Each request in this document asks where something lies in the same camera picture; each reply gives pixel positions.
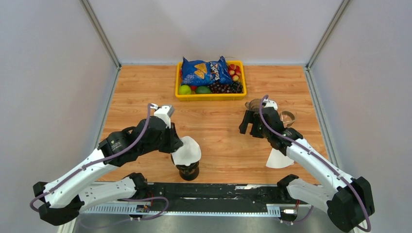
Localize white paper coffee filter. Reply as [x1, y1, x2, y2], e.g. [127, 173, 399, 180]
[172, 136, 202, 166]

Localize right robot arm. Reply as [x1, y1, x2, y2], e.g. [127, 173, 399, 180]
[239, 106, 375, 233]

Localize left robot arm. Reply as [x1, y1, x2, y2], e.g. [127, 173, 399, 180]
[30, 116, 185, 226]

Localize dark coffee dripper on stand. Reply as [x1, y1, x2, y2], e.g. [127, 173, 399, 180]
[171, 155, 200, 181]

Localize clear glass carafe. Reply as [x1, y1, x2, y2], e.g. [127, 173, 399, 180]
[279, 109, 297, 128]

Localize yellow plastic tray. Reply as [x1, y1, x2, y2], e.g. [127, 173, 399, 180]
[175, 60, 247, 102]

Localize dark purple grapes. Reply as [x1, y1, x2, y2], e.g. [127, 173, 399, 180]
[208, 82, 243, 94]

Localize red peaches bunch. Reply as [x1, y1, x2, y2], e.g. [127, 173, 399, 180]
[227, 64, 241, 82]

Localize light green apple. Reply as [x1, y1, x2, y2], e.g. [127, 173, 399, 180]
[178, 85, 192, 95]

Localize dark green avocado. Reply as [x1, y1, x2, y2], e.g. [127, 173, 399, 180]
[195, 86, 212, 94]

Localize blue chips bag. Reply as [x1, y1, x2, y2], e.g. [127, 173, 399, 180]
[181, 56, 233, 86]

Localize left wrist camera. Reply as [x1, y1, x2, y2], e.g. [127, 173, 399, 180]
[150, 103, 175, 128]

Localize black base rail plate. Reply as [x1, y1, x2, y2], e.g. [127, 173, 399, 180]
[131, 183, 296, 213]

